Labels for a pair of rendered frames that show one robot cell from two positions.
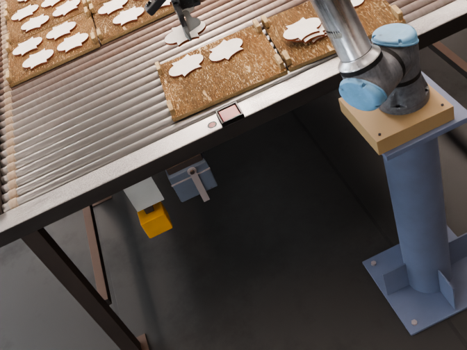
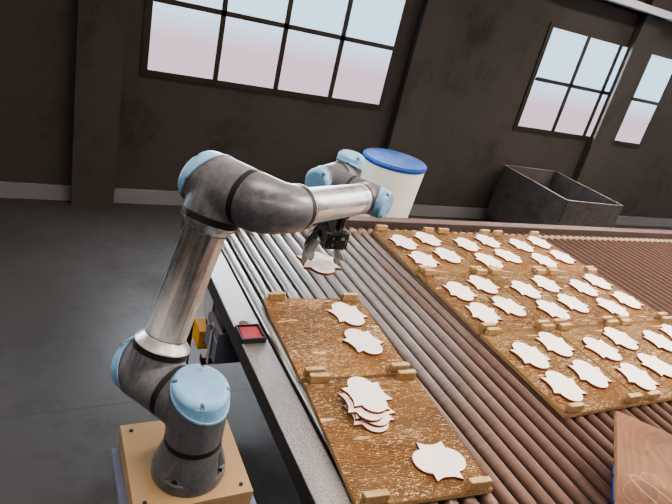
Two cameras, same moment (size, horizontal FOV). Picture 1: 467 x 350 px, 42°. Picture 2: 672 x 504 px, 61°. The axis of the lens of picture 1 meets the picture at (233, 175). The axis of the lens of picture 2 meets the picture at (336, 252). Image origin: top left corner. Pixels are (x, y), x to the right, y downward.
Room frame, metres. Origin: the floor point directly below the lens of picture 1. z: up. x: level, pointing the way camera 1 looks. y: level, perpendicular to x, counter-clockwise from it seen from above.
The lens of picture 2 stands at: (1.02, -1.40, 1.88)
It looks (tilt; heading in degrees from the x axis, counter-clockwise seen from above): 24 degrees down; 61
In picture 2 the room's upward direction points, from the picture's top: 14 degrees clockwise
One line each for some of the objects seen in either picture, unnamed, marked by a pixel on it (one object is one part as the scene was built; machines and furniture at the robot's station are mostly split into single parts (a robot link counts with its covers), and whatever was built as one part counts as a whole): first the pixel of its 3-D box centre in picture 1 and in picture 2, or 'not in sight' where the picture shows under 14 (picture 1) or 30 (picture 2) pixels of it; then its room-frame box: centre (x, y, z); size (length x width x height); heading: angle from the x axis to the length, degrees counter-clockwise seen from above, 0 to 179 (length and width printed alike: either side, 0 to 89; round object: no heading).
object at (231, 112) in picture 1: (229, 114); (250, 333); (1.54, -0.07, 0.92); 0.06 x 0.06 x 0.01; 2
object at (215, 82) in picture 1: (217, 69); (332, 335); (1.80, -0.10, 0.93); 0.41 x 0.35 x 0.02; 88
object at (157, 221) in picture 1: (145, 204); (209, 315); (1.52, 0.31, 0.74); 0.09 x 0.08 x 0.24; 92
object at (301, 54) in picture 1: (329, 22); (390, 433); (1.78, -0.52, 0.93); 0.41 x 0.35 x 0.02; 87
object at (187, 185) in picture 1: (190, 175); (223, 338); (1.53, 0.13, 0.77); 0.14 x 0.11 x 0.18; 92
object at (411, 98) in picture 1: (400, 84); (191, 450); (1.28, -0.54, 0.97); 0.15 x 0.15 x 0.10
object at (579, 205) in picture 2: not in sight; (548, 214); (5.52, 2.60, 0.34); 1.01 x 0.80 x 0.67; 92
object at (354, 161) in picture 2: not in sight; (346, 172); (1.71, -0.09, 1.45); 0.09 x 0.08 x 0.11; 34
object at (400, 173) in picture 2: not in sight; (385, 195); (3.64, 2.74, 0.35); 0.58 x 0.57 x 0.70; 92
